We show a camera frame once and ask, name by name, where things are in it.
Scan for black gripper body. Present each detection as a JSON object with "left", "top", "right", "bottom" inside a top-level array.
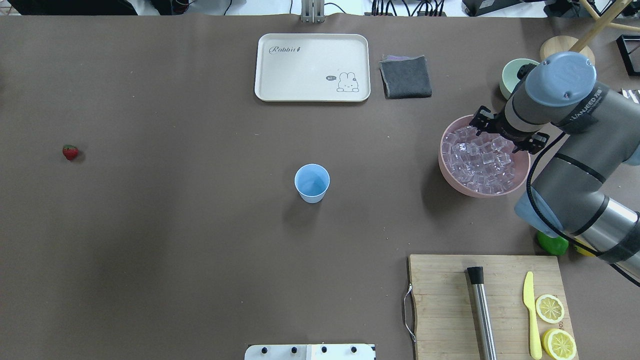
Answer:
[{"left": 469, "top": 105, "right": 550, "bottom": 155}]

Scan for clear ice cubes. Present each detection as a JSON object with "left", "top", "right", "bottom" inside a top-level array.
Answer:
[{"left": 440, "top": 126, "right": 516, "bottom": 195}]

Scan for red strawberry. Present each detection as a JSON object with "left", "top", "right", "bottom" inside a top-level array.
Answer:
[{"left": 61, "top": 144, "right": 80, "bottom": 162}]

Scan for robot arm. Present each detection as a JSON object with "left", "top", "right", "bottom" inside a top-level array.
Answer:
[{"left": 470, "top": 51, "right": 640, "bottom": 285}]

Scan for light blue plastic cup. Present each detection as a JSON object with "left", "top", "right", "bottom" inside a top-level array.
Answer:
[{"left": 294, "top": 163, "right": 330, "bottom": 204}]

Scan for pink bowl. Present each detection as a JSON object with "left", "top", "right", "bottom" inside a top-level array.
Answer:
[{"left": 438, "top": 114, "right": 531, "bottom": 198}]

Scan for green bowl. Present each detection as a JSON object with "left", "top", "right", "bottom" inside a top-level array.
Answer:
[{"left": 499, "top": 58, "right": 540, "bottom": 100}]

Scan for folded grey cloth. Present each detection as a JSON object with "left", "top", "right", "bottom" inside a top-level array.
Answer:
[{"left": 379, "top": 55, "right": 434, "bottom": 100}]

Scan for wooden mug tree stand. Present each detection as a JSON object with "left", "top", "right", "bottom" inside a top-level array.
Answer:
[{"left": 539, "top": 0, "right": 639, "bottom": 65}]

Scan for green lime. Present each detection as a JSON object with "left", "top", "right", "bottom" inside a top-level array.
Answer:
[{"left": 535, "top": 231, "right": 570, "bottom": 256}]

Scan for steel muddler black tip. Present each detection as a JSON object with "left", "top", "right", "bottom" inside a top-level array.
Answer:
[{"left": 466, "top": 266, "right": 498, "bottom": 360}]

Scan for yellow lemon lower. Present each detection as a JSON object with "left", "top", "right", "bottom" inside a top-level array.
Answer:
[{"left": 574, "top": 239, "right": 597, "bottom": 257}]

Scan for lemon half upper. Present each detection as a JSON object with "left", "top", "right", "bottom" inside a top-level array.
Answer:
[{"left": 534, "top": 294, "right": 566, "bottom": 324}]

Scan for lemon half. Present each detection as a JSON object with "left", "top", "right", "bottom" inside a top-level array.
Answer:
[
  {"left": 541, "top": 329, "right": 578, "bottom": 360},
  {"left": 534, "top": 294, "right": 566, "bottom": 324}
]

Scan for cream rabbit tray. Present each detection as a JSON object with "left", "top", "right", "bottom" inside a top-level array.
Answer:
[{"left": 254, "top": 33, "right": 371, "bottom": 103}]

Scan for wooden cutting board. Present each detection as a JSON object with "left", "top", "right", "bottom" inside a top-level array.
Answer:
[{"left": 407, "top": 254, "right": 569, "bottom": 360}]

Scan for lemon half lower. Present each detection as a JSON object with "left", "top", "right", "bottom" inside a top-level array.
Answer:
[{"left": 541, "top": 329, "right": 578, "bottom": 360}]

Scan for yellow plastic knife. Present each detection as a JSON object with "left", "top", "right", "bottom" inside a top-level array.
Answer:
[{"left": 522, "top": 271, "right": 543, "bottom": 360}]

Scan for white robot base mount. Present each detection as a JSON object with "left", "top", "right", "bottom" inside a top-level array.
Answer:
[{"left": 244, "top": 342, "right": 377, "bottom": 360}]

